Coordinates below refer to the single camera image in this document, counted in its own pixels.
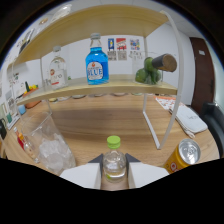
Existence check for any red wall poster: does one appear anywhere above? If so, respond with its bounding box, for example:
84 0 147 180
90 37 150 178
116 37 128 61

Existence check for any blue yellow wall poster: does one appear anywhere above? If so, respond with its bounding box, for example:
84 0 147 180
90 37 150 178
107 37 117 61

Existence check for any yellow drink can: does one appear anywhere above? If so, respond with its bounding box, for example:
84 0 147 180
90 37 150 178
163 138 202 175

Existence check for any clear bottle with red label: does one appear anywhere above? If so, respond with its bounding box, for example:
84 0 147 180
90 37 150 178
48 45 69 91

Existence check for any dark brown door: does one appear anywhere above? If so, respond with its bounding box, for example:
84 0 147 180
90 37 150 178
189 36 216 116

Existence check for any blue liquid bottle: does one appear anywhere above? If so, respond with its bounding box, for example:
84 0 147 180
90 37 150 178
84 32 110 86

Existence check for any white wooden two-tier shelf rack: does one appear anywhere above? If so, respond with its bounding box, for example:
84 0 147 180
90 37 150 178
6 3 185 150

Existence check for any blue and white cup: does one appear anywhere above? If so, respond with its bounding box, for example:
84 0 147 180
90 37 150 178
17 104 28 116

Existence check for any white pouch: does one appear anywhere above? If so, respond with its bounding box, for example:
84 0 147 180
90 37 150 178
169 103 209 139

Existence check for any colourful wall poster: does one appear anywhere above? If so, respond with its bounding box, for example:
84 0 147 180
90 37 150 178
129 38 142 61

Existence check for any clear bottle with green cap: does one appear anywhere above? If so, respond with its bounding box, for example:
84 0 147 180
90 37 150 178
101 135 128 183

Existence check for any orange storage basket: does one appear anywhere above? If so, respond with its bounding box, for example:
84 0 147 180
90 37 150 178
22 87 43 109

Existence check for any clear bottle with orange cap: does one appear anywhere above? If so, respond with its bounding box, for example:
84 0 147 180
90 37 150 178
22 133 40 164

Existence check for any black chair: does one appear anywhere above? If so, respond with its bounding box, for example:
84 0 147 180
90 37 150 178
199 101 224 158

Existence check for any clear glass with ice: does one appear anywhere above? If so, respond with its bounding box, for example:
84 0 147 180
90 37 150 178
20 111 78 177

